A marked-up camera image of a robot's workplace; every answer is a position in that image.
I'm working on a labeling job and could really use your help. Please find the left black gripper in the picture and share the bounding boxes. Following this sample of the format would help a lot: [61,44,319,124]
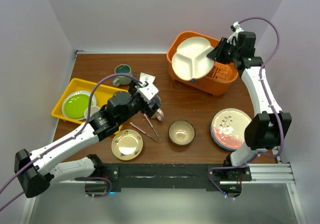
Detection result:
[117,78,161,125]

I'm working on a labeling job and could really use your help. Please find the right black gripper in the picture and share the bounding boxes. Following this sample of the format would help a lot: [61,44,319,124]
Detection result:
[207,37,241,65]

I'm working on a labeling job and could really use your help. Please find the white divided plate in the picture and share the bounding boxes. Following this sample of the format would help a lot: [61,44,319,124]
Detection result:
[171,36,215,81]

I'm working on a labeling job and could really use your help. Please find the cream and pink branch plate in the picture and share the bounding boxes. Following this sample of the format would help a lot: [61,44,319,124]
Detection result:
[210,108,252,151]

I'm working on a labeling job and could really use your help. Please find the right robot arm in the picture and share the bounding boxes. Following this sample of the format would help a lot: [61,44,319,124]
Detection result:
[207,31,292,181]

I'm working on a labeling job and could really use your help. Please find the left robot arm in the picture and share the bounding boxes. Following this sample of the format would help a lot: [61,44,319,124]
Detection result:
[14,87,161,198]

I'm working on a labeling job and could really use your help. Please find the orange plastic bin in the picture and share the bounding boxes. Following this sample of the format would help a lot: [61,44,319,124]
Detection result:
[166,31,238,96]

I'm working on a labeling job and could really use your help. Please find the lavender mug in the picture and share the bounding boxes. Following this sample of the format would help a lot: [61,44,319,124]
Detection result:
[151,96,164,121]

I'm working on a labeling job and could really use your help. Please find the pink metal tongs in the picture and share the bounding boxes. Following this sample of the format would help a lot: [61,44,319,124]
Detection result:
[129,115,162,143]

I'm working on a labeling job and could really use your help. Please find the cream bowl with dark rim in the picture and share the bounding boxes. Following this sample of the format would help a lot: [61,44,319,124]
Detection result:
[168,120,196,147]

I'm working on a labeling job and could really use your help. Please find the small cream floral plate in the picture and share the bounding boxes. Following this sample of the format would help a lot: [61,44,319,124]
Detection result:
[111,129,144,161]

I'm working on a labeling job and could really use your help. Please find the green ceramic mug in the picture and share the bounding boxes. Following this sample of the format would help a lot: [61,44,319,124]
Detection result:
[112,64,133,87]

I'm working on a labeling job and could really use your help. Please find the yellow plastic tray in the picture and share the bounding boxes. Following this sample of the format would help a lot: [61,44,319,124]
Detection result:
[51,78,121,124]

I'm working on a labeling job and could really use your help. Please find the green plate with grey rim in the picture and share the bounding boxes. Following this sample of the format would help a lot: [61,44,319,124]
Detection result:
[61,90,91,120]

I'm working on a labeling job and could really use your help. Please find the watermelon pattern plate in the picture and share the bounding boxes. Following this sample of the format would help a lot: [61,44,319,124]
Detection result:
[210,125,244,151]

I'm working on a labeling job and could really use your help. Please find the metal spatula with wooden handle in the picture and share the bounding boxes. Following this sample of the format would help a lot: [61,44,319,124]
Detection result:
[139,72,156,84]

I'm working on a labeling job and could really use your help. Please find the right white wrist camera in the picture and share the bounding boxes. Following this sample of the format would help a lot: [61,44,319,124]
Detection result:
[227,22,244,46]

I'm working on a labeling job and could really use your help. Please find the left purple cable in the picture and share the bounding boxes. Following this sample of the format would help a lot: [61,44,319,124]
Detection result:
[0,73,146,210]

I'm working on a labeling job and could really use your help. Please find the purple cable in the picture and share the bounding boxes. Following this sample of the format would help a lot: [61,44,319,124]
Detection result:
[207,16,286,197]
[0,73,146,210]

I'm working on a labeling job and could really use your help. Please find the cream cup with blue handle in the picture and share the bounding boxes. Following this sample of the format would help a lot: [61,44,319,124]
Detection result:
[83,105,100,120]

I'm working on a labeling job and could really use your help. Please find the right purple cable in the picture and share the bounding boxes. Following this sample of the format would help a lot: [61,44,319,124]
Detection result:
[207,16,286,197]

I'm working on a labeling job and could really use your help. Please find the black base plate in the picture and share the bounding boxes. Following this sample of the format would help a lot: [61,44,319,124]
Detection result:
[84,164,252,197]

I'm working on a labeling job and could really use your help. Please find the aluminium frame rail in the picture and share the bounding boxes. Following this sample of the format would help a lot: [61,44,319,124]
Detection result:
[249,51,307,224]

